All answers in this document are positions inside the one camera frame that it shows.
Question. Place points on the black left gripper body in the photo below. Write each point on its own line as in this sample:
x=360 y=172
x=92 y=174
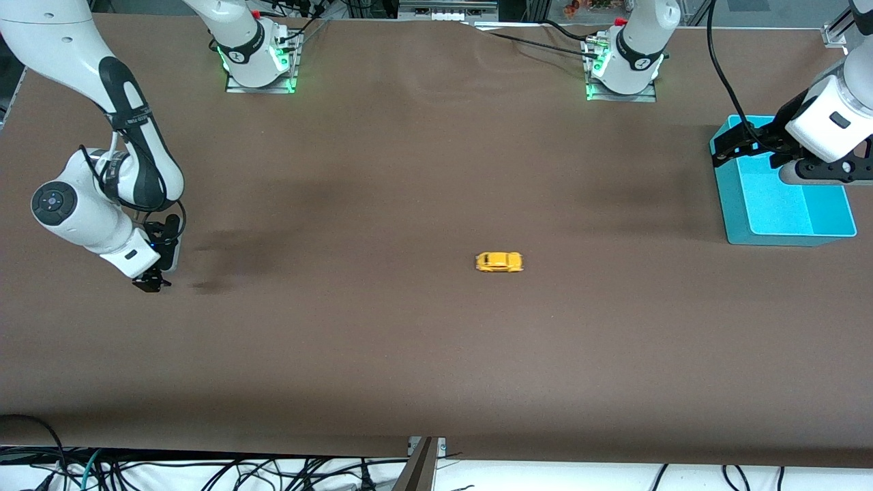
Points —
x=785 y=114

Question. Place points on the yellow toy beetle car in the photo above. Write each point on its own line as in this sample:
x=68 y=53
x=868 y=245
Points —
x=499 y=262

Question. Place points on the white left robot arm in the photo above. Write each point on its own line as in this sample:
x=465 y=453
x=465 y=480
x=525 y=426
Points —
x=832 y=116

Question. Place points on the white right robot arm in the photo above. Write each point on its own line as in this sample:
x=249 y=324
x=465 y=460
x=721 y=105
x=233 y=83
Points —
x=61 y=41

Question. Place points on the teal plastic storage bin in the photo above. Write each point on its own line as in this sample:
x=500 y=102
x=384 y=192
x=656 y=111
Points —
x=784 y=211

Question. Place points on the brown table cover sheet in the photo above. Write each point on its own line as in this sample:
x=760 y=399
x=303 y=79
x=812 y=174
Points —
x=436 y=341

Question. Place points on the dark wedge-shaped table support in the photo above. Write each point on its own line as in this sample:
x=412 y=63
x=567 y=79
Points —
x=417 y=477

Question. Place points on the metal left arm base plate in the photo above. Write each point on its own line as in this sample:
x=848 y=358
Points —
x=624 y=98

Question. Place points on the aluminium corner bracket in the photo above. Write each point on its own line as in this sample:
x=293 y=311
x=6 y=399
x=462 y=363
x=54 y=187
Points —
x=833 y=35

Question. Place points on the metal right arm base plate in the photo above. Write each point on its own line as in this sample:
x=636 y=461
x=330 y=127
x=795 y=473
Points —
x=262 y=89

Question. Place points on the aluminium side frame rail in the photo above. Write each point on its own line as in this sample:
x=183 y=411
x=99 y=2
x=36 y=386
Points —
x=8 y=109

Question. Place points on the aluminium frame with white strip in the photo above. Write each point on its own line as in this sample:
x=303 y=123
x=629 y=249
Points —
x=450 y=5

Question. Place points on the small metal edge bracket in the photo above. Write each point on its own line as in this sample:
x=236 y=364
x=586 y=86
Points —
x=442 y=447

